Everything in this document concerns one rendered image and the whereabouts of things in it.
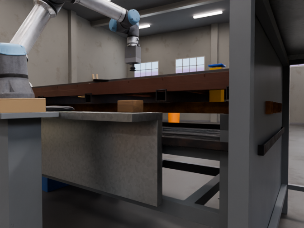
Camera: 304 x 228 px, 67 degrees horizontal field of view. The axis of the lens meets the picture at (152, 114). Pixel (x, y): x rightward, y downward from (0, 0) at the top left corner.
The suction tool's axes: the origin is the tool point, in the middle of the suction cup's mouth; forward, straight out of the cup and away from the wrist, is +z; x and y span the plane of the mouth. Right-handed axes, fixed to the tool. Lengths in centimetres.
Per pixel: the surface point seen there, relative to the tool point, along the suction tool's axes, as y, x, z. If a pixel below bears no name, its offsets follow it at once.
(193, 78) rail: -54, 39, 13
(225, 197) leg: -66, 35, 58
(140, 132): -32, 41, 35
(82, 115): -14, 56, 27
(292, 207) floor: -91, -64, 93
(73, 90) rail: 16.2, 33.6, 14.7
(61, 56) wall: 702, -514, -190
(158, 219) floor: -18, -3, 94
